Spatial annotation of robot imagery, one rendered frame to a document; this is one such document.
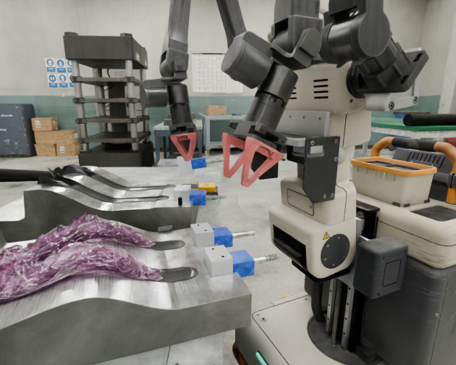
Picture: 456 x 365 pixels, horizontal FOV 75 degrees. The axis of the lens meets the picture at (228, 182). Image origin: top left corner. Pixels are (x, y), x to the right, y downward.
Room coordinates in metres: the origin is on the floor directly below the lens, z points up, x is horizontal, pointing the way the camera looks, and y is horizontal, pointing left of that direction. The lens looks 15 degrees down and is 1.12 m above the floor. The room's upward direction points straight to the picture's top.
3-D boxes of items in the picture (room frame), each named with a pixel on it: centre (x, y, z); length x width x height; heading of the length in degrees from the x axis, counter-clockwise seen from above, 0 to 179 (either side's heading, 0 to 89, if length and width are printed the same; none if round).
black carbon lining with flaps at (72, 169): (0.76, 0.32, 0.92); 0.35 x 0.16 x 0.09; 92
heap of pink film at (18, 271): (0.43, 0.24, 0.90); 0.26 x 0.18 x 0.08; 109
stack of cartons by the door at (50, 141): (6.64, 3.78, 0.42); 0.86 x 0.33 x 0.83; 95
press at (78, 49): (5.19, 1.85, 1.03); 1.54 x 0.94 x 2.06; 5
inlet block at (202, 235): (0.56, 0.01, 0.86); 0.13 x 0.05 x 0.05; 109
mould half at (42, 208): (0.77, 0.34, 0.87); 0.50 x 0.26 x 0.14; 92
